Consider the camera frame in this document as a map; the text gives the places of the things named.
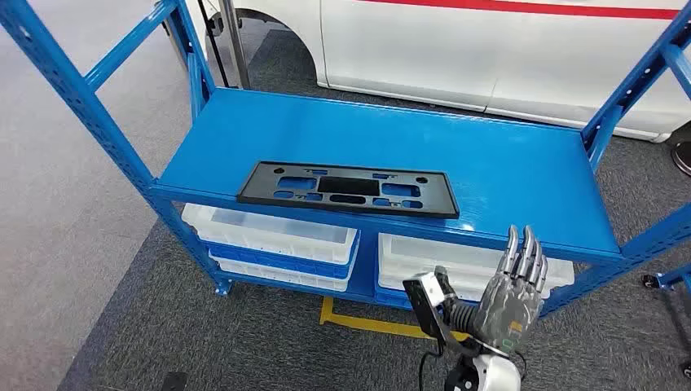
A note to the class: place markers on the black plastic panel with cutouts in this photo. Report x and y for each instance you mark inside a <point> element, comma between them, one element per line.
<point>348,186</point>

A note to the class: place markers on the blue metal shelf rack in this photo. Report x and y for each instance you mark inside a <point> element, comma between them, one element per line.
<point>378,140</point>

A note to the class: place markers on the black flat robot part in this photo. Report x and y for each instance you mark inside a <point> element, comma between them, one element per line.
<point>174,382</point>

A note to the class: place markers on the blue wheeled shelf rack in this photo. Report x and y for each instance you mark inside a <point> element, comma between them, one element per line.
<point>675,279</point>

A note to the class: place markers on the white plastic bin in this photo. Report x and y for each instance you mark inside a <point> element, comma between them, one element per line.
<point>390,282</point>
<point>410,259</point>
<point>270,245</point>
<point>280,279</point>

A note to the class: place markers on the blue plastic bin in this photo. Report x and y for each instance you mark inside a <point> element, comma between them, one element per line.
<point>280,265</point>
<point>388,298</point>

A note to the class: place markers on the white car with red stripe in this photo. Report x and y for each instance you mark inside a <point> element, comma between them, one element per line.
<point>432,48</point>

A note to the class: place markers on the thin black pole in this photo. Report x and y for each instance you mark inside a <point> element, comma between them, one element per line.
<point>213,43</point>

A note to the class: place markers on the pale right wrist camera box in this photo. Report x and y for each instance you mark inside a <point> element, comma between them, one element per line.
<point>432,294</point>

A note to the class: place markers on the silver metal post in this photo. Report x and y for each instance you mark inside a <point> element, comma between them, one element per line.
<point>235,48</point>

